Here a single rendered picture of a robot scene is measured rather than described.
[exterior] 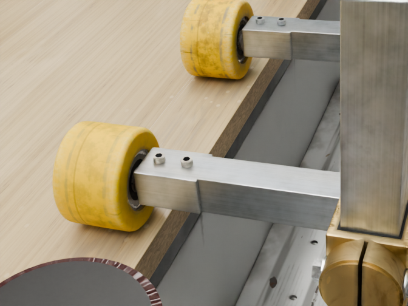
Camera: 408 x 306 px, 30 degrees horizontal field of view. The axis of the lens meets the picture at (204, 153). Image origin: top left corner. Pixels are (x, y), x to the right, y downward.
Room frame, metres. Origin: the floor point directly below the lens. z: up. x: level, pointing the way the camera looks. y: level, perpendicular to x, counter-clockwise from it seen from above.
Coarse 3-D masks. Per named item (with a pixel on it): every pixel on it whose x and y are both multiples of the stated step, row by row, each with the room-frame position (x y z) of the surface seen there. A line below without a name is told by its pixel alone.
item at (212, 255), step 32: (320, 0) 1.07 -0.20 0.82; (288, 64) 0.91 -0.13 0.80; (320, 64) 1.07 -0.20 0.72; (288, 96) 0.90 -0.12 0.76; (320, 96) 1.06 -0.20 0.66; (256, 128) 0.78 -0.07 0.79; (288, 128) 0.90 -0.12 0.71; (256, 160) 0.77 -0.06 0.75; (288, 160) 0.89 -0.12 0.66; (192, 224) 0.59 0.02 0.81; (224, 224) 0.66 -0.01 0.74; (256, 224) 0.75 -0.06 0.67; (192, 256) 0.58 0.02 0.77; (224, 256) 0.65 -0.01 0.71; (256, 256) 0.74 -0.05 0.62; (160, 288) 0.51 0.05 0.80; (192, 288) 0.57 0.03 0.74; (224, 288) 0.64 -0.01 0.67
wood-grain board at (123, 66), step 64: (0, 0) 1.01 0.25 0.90; (64, 0) 0.98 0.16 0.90; (128, 0) 0.96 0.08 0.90; (256, 0) 0.90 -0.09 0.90; (0, 64) 0.80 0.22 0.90; (64, 64) 0.78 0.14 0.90; (128, 64) 0.76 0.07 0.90; (256, 64) 0.73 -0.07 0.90; (0, 128) 0.65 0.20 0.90; (64, 128) 0.64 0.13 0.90; (192, 128) 0.61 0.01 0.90; (0, 192) 0.54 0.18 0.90; (0, 256) 0.46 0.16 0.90; (64, 256) 0.45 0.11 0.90; (128, 256) 0.44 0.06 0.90
